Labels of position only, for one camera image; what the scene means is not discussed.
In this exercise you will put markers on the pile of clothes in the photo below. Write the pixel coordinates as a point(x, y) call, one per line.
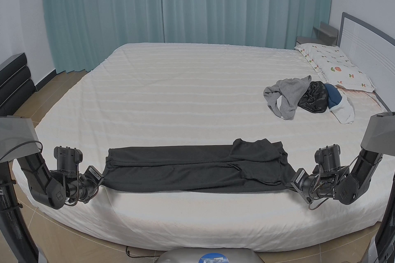
point(290, 93)

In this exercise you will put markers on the grey bedside table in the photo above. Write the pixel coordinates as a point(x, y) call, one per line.
point(324, 30)

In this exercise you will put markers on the white printed pillow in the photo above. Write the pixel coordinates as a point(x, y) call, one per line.
point(333, 63)

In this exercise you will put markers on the bed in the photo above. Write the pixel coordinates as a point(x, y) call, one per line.
point(185, 86)

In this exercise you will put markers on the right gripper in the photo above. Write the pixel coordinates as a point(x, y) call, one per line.
point(301, 184)

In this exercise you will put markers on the black chest of drawers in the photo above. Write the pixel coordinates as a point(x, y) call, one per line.
point(15, 83)

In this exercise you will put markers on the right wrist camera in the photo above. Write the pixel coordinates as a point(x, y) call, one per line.
point(316, 169)

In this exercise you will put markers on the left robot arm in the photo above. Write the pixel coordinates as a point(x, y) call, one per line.
point(37, 175)

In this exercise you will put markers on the black T-shirt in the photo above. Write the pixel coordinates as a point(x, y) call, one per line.
point(191, 175)

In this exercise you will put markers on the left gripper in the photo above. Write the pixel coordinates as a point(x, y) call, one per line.
point(91, 181)

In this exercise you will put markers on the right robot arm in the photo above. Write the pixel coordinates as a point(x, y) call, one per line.
point(364, 169)

